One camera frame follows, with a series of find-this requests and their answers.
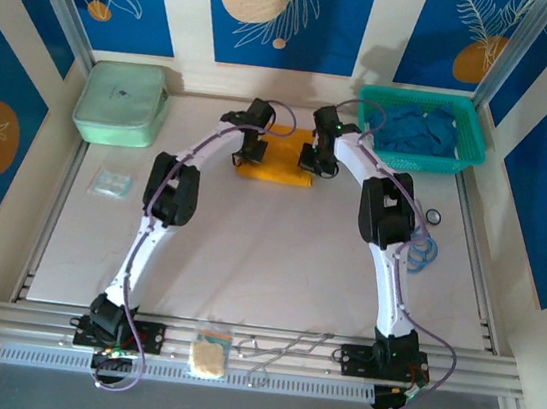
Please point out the yellow t-shirt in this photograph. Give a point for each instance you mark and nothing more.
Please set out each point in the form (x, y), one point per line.
(277, 175)

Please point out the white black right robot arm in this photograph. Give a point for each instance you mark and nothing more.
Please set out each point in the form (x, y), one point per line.
(385, 214)

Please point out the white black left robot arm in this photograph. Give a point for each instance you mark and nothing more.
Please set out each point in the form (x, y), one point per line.
(173, 196)

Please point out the blue t-shirt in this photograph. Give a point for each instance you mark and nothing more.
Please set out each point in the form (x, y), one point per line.
(410, 126)

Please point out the teal plastic basket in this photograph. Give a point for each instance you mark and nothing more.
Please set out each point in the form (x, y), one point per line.
(410, 164)

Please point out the clear green-dotted plastic bag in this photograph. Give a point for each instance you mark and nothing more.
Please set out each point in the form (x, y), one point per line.
(111, 183)

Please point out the mint green zip case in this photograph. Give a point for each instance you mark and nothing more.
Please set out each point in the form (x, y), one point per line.
(115, 103)

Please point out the aluminium frame post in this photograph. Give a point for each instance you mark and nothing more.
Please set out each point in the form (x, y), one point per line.
(61, 0)
(508, 49)

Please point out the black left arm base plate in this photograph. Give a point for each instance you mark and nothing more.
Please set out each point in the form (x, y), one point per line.
(150, 337)

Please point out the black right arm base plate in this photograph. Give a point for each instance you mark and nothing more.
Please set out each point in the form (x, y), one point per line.
(353, 361)

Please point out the aluminium frame rail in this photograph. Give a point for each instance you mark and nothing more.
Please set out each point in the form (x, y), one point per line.
(458, 370)

